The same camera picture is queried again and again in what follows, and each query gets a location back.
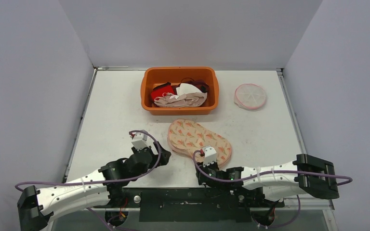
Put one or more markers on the beige pink bra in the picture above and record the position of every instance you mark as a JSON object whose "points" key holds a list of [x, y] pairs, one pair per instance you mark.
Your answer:
{"points": [[169, 100]]}

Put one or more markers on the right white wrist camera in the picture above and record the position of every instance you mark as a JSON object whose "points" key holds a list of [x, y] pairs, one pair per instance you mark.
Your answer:
{"points": [[209, 155]]}

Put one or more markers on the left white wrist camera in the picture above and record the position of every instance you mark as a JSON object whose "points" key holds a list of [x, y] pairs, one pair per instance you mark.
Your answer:
{"points": [[139, 140]]}

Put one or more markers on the dark red bra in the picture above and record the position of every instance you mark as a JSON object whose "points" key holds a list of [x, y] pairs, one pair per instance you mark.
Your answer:
{"points": [[201, 85]]}

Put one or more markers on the aluminium front rail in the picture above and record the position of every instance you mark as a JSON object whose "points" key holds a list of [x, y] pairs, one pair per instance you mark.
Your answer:
{"points": [[300, 207]]}

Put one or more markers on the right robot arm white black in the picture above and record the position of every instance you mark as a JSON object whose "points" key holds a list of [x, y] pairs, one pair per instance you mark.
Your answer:
{"points": [[304, 175]]}

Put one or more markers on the floral padded bra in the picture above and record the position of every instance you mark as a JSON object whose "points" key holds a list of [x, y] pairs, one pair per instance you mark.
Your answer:
{"points": [[186, 136]]}

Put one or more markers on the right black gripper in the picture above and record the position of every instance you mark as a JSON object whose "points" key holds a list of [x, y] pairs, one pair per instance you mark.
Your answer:
{"points": [[206, 173]]}

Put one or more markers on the orange plastic tub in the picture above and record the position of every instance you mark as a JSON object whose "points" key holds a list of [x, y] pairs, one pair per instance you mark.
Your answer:
{"points": [[157, 76]]}

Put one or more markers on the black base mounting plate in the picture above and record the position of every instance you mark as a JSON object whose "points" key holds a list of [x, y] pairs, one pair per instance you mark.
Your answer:
{"points": [[205, 214]]}

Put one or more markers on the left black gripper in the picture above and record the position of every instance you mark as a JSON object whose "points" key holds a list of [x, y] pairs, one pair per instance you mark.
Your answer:
{"points": [[155, 157]]}

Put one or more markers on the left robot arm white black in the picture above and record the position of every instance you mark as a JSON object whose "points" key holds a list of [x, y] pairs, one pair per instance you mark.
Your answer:
{"points": [[103, 187]]}

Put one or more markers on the white bra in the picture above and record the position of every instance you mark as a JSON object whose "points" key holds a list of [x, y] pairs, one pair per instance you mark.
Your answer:
{"points": [[185, 88]]}

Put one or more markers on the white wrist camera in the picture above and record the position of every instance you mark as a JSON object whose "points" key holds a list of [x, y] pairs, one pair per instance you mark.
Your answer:
{"points": [[139, 140], [209, 155]]}

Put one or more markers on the white mesh laundry bag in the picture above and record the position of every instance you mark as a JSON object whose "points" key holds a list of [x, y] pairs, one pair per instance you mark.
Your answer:
{"points": [[250, 96]]}

